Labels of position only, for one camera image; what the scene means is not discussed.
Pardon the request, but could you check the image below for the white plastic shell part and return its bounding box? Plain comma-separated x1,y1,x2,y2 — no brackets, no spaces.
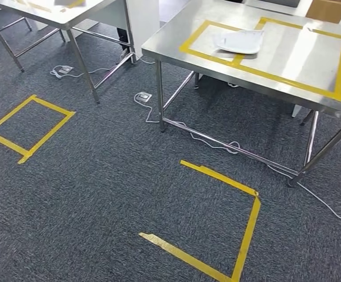
212,29,265,55

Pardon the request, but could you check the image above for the steel workbench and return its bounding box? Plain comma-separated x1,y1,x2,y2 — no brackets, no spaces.
141,0,341,189

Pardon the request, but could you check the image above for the white side panel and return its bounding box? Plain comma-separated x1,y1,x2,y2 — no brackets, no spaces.
87,0,160,65

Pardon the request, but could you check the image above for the yellow floor tape square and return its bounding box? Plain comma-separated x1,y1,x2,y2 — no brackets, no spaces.
0,94,76,165

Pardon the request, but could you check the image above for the steel table with tape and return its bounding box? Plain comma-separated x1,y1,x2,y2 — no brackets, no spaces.
0,0,137,105

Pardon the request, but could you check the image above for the white table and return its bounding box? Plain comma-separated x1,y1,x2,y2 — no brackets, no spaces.
243,0,341,28

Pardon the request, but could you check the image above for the cardboard box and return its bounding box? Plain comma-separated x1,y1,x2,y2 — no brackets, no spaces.
305,0,341,24

